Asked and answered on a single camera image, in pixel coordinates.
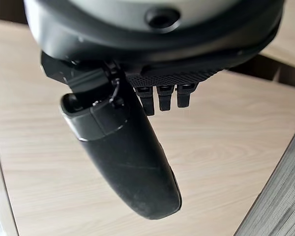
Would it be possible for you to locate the light wood furniture panel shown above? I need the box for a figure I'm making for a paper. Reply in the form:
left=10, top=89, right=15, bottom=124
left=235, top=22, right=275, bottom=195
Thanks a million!
left=260, top=0, right=295, bottom=64

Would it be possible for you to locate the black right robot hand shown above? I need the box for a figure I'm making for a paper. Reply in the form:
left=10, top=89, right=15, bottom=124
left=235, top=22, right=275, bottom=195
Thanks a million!
left=23, top=0, right=287, bottom=220

